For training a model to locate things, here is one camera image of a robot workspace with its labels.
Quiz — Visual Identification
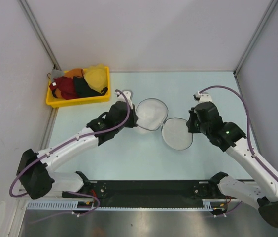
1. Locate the white mesh laundry bag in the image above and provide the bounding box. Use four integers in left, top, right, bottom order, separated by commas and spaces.
135, 98, 193, 151

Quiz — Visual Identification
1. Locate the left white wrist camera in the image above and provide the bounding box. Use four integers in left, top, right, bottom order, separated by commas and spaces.
115, 89, 133, 105

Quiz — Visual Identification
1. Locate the white slotted cable duct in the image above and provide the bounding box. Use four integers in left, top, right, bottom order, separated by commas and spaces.
26, 199, 227, 212

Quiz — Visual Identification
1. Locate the aluminium frame post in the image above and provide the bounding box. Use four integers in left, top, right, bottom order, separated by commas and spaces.
233, 0, 278, 77
17, 0, 61, 70

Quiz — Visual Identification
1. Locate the right aluminium frame post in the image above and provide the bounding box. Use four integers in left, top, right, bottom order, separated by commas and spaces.
233, 0, 278, 77

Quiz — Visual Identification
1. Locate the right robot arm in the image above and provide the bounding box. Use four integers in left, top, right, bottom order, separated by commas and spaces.
187, 101, 278, 228

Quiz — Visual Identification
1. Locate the orange garment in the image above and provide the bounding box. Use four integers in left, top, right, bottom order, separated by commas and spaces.
54, 68, 85, 99

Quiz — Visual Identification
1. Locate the left aluminium frame post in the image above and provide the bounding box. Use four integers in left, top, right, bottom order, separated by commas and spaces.
17, 0, 61, 70

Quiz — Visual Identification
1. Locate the dark red garment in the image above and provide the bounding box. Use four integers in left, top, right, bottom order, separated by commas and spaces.
49, 76, 78, 100

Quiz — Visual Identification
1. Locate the yellow plastic bin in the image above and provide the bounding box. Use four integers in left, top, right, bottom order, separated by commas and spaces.
46, 66, 111, 108

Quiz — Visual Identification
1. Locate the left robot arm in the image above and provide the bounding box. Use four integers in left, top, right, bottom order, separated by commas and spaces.
16, 101, 138, 200

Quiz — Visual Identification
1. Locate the grey garment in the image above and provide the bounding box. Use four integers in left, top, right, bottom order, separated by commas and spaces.
50, 69, 65, 80

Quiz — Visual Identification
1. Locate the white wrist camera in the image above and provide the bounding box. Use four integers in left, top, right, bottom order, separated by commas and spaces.
193, 91, 212, 104
115, 89, 133, 105

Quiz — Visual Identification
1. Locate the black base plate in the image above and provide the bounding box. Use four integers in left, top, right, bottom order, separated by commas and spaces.
62, 179, 228, 208

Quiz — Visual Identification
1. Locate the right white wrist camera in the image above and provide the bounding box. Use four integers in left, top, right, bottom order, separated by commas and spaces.
193, 91, 212, 104

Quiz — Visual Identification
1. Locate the black garment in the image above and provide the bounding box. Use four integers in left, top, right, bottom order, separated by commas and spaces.
73, 77, 108, 98

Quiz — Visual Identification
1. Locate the yellow bra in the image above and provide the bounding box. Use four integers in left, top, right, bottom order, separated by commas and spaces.
83, 64, 108, 93

